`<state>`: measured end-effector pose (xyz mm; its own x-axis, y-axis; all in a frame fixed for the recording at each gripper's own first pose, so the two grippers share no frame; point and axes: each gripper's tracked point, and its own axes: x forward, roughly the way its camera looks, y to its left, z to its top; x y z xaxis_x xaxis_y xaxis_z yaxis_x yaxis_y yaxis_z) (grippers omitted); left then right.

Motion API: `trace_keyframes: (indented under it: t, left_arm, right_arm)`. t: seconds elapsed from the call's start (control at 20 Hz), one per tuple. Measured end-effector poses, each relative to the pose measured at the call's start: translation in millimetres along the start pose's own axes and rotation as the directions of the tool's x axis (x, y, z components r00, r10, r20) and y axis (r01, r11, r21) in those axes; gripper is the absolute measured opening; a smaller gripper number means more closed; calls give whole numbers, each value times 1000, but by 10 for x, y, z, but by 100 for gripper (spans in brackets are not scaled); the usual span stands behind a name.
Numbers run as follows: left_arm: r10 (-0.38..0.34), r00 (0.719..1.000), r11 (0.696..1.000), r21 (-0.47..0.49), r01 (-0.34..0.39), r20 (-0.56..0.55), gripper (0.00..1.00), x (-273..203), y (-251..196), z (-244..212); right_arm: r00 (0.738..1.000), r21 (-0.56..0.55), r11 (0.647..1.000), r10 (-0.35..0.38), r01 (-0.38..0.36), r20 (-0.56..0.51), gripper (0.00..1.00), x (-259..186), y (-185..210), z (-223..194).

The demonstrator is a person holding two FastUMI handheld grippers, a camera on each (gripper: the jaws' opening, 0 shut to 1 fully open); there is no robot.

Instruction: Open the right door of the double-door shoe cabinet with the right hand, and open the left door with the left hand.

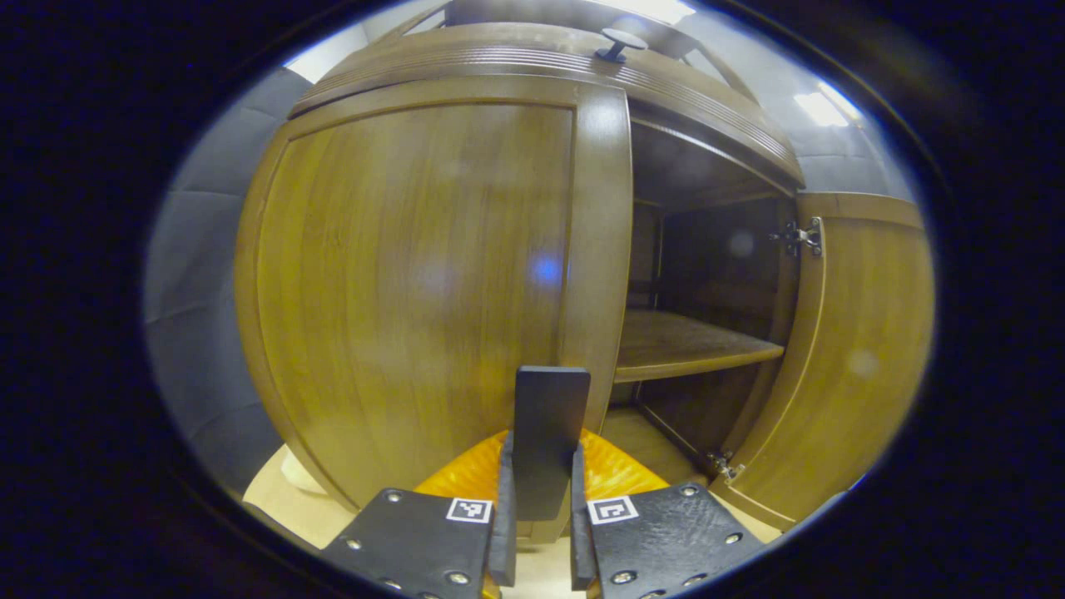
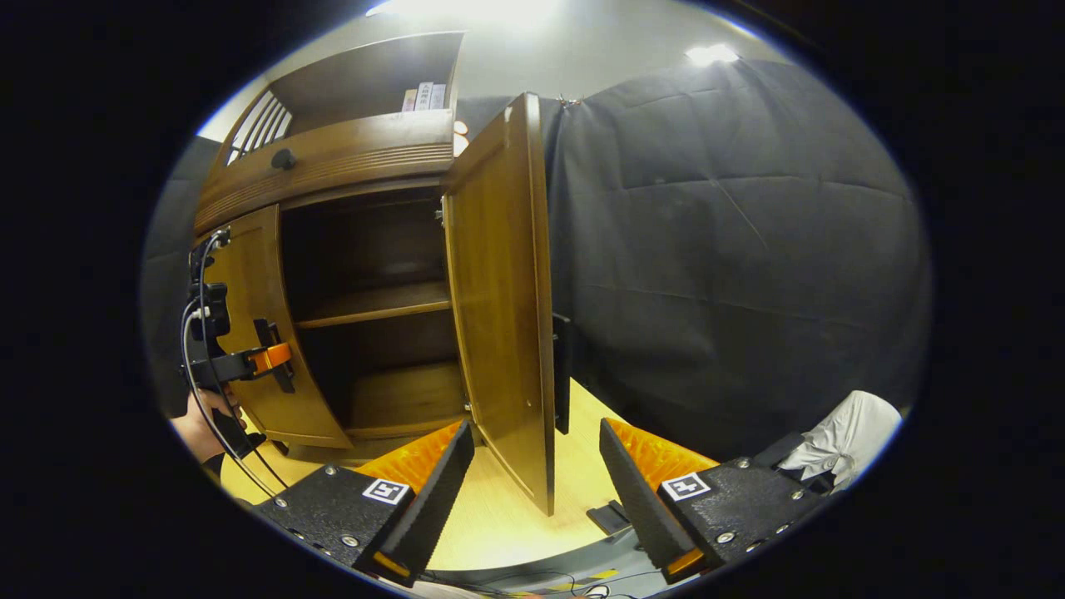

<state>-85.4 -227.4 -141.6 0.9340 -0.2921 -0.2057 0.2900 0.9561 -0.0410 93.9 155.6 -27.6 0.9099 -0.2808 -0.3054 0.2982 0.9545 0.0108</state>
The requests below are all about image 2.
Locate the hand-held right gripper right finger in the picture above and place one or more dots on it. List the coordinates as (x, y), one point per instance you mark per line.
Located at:
(636, 499)

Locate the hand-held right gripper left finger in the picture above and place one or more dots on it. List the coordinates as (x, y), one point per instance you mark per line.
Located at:
(433, 499)

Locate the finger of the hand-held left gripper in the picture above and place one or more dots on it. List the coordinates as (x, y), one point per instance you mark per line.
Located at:
(270, 358)

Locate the wooden shoe cabinet door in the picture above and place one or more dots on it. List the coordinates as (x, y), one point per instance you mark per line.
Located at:
(499, 291)
(250, 266)

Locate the wooden double-door shoe cabinet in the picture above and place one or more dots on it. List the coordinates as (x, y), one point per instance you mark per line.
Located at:
(374, 249)

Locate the wooden cabinet shelf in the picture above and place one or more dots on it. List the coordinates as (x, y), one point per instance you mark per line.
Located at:
(374, 304)

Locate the wooden cabinet drawer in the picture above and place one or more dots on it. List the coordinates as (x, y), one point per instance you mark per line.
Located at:
(349, 158)

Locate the flat black object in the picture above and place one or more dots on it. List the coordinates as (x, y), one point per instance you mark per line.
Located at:
(609, 517)

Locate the black round drawer knob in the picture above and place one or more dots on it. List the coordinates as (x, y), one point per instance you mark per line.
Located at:
(283, 159)

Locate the person's light grey clothing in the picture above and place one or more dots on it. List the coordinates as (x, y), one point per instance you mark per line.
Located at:
(849, 433)

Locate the black backdrop cloth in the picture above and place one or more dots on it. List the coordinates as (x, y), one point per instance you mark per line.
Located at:
(732, 291)

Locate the pink book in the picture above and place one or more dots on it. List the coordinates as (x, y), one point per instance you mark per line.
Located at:
(409, 100)

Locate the grey book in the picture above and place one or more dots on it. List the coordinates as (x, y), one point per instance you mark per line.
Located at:
(438, 96)

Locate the metal cloth clip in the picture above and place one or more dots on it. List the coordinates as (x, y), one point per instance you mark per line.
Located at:
(571, 101)

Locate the large ceiling light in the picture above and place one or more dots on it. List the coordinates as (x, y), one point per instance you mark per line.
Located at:
(466, 8)

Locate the small ceiling light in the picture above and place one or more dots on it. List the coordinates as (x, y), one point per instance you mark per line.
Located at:
(711, 54)

